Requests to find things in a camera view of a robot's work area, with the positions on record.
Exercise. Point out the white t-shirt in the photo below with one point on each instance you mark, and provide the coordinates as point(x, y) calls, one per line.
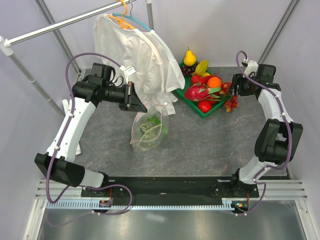
point(157, 72)

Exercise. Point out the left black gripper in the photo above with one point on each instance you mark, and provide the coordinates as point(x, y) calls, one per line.
point(136, 105)

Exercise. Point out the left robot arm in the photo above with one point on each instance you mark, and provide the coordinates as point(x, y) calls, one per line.
point(57, 162)

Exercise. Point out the light blue cable duct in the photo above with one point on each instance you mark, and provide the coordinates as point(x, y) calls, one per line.
point(95, 204)

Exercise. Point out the red lychee bunch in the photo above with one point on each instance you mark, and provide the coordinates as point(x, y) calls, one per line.
point(227, 95)

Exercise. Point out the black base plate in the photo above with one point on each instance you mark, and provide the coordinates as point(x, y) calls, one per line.
point(173, 189)

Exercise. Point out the orange fruit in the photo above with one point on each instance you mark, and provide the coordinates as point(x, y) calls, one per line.
point(214, 82)

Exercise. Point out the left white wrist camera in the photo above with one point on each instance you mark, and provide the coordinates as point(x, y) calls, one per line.
point(128, 71)

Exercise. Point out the green melon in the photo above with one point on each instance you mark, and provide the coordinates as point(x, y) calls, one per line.
point(149, 135)

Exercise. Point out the pink dragon fruit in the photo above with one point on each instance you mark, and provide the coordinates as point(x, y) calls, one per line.
point(198, 92)

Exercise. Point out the clear pink-dotted zip bag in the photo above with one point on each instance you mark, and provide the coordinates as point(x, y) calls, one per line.
point(159, 110)

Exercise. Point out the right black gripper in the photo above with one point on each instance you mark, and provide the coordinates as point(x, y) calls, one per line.
point(238, 79)

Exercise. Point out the red tomato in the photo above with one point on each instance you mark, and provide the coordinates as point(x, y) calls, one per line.
point(205, 106)

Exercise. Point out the red pepper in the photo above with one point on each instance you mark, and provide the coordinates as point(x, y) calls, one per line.
point(205, 79)

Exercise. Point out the yellow star fruit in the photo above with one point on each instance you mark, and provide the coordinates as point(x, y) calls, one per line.
point(201, 69)

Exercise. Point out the white metal clothes rack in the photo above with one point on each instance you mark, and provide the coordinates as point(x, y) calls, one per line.
point(27, 122)

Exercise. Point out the teal clothes hanger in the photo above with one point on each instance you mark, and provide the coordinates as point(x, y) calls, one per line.
point(140, 25)

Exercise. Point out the green plastic tray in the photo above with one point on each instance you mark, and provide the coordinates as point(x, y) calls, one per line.
point(180, 93)

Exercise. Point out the orange clothes hanger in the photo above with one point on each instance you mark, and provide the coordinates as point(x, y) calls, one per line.
point(121, 20)

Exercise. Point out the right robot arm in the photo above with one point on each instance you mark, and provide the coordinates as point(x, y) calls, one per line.
point(278, 140)

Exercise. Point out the yellow pear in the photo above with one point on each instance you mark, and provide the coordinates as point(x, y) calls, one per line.
point(190, 58)

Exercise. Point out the dark purple grapes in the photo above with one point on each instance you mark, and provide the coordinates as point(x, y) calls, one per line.
point(187, 71)

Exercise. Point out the green lettuce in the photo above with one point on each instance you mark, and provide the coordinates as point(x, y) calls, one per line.
point(157, 121)

